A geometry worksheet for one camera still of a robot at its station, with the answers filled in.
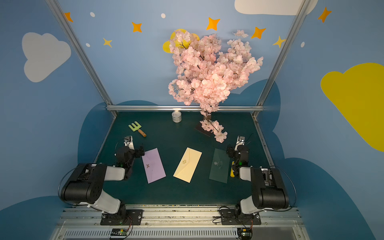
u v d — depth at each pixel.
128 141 0.80
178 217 0.77
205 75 0.75
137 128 1.12
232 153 0.86
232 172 0.88
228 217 0.74
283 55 0.86
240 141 0.81
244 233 0.73
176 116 1.15
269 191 0.45
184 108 1.32
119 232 0.72
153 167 0.93
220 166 0.93
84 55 0.86
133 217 0.74
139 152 0.86
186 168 0.92
